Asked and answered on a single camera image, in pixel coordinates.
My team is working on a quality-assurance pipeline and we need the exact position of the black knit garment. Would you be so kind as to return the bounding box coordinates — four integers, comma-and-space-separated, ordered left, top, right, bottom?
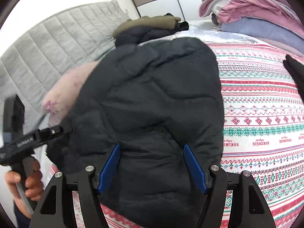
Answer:
283, 54, 304, 89

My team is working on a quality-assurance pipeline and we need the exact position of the white and brown wardrobe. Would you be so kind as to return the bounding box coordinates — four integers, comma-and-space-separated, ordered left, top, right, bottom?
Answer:
123, 0, 215, 22

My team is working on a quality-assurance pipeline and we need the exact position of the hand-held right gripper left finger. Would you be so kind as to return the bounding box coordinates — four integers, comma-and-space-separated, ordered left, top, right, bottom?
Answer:
36, 144, 122, 228

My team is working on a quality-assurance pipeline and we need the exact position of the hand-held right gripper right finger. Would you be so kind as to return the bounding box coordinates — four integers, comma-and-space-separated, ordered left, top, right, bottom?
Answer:
184, 144, 276, 228

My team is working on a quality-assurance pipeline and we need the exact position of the grey quilted headboard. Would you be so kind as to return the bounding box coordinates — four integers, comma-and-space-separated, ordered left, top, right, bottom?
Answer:
0, 0, 131, 114

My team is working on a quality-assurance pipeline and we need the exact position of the pink floral pillow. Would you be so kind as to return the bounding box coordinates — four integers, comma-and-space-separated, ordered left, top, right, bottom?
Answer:
41, 60, 100, 127

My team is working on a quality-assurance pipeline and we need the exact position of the black quilted jacket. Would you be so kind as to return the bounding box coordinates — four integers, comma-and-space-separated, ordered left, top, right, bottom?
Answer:
46, 37, 225, 228

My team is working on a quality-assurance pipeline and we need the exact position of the patterned knit-print blanket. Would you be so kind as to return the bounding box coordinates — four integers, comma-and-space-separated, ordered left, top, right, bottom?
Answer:
71, 37, 304, 228

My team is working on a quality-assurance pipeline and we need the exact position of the pink folded blanket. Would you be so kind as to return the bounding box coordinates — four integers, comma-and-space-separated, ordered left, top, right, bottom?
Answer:
199, 0, 304, 30

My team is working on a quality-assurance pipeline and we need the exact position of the blue folded blanket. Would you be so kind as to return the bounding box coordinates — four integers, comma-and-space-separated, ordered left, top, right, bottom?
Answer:
220, 18, 304, 51

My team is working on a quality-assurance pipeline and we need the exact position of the olive folded jacket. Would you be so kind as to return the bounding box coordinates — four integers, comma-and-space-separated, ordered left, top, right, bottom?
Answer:
113, 15, 181, 39

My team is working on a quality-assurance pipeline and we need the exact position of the person's left hand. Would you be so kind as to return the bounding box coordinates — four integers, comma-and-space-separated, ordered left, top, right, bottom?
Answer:
5, 159, 44, 205

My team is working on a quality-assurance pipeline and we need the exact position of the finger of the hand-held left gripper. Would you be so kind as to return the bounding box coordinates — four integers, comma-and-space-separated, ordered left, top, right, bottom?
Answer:
39, 123, 73, 145

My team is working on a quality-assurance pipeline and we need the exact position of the lavender folded blanket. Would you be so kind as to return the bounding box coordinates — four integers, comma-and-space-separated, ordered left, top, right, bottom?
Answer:
258, 37, 304, 58

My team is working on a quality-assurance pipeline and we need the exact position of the small black folded garment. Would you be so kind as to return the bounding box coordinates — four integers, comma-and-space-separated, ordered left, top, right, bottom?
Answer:
166, 13, 189, 32

